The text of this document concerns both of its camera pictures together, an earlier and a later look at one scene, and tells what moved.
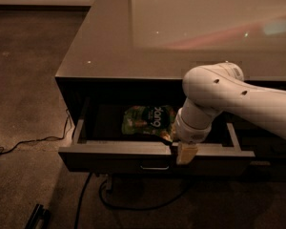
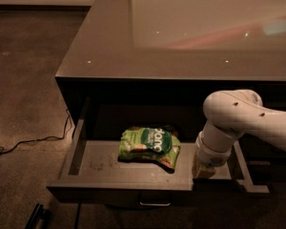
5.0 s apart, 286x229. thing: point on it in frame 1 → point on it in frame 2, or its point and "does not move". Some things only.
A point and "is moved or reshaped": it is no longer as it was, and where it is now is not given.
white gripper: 190,133 → 213,156
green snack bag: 153,119 → 156,145
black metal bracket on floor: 39,214 does not move
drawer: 139,138 is moved or reshaped
